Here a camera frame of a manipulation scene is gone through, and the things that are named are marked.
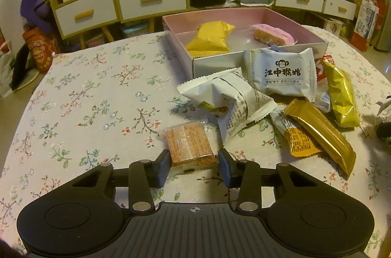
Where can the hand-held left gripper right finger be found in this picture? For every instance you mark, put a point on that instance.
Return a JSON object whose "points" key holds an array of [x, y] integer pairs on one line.
{"points": [[224, 169]]}

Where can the white text-printed snack packet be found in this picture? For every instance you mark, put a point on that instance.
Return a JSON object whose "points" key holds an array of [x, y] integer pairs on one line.
{"points": [[235, 102]]}

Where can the long gold snack packet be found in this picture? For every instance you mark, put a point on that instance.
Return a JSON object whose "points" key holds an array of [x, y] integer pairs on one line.
{"points": [[323, 136]]}

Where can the clear-wrapped white rice cracker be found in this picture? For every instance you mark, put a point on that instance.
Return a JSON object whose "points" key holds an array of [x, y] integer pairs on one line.
{"points": [[323, 101]]}

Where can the red white shopping bag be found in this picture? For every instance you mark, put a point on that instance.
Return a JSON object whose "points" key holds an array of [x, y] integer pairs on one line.
{"points": [[6, 72]]}

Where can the shiny yellow snack packet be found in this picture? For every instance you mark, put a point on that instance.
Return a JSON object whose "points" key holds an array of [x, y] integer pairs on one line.
{"points": [[342, 96]]}

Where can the purple plush toy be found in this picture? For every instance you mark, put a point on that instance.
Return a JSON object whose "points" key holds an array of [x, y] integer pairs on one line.
{"points": [[36, 7]]}

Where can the clear-wrapped orange cracker packet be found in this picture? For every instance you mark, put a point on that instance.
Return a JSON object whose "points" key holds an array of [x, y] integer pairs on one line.
{"points": [[188, 143]]}

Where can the orange red gift bag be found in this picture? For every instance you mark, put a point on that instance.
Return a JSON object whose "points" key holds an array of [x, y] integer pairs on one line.
{"points": [[41, 50]]}

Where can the white blue paper bag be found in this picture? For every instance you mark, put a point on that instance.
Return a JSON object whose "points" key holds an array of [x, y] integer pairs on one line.
{"points": [[366, 18]]}

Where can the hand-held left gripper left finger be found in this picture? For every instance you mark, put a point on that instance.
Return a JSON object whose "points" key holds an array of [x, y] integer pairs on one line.
{"points": [[164, 169]]}

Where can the white snack packet dark logo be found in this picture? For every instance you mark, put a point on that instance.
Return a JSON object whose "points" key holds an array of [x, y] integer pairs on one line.
{"points": [[282, 73]]}

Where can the pink snack packet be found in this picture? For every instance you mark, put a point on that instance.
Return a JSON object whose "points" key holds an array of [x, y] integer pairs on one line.
{"points": [[272, 33]]}

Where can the red snack packet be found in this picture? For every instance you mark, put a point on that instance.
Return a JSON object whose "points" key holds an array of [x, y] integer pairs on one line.
{"points": [[322, 68]]}

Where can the pink cardboard box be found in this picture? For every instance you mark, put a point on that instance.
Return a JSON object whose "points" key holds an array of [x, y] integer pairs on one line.
{"points": [[220, 67]]}

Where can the white and orange snack packet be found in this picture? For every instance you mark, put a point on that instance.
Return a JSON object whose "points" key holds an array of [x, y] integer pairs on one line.
{"points": [[297, 140]]}

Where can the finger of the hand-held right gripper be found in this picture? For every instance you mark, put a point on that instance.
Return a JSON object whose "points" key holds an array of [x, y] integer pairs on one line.
{"points": [[385, 131]]}

